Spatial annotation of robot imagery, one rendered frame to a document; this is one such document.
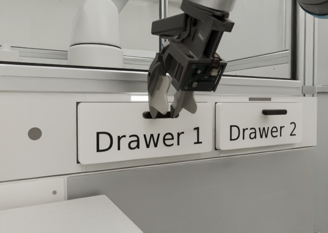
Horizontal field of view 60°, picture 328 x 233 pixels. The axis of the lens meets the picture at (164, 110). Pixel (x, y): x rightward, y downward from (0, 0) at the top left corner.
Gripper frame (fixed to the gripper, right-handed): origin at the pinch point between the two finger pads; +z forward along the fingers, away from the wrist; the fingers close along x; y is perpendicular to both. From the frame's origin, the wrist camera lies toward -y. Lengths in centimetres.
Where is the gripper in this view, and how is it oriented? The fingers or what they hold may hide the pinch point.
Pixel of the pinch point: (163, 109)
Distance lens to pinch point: 52.9
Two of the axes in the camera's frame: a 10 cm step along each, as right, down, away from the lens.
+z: -2.7, 8.1, 5.2
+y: 3.9, 5.9, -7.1
